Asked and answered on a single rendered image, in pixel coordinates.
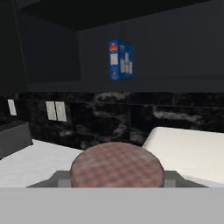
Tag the blue box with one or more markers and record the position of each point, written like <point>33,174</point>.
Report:
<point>120,59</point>

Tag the dark open cabinet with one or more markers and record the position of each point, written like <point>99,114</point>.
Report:
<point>145,46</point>

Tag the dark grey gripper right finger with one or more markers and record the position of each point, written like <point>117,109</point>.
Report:
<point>174,179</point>

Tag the dark cabinet door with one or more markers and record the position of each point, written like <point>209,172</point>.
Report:
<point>11,43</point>

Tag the jam jar with checkered lid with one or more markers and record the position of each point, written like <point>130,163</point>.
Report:
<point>116,164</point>

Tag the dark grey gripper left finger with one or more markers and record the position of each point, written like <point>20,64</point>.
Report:
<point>59,179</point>

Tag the dark grey appliance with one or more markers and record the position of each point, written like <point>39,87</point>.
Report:
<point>13,137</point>

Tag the white wall outlet plate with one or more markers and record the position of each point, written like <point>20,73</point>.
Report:
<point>12,107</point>
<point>51,110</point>
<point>61,111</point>

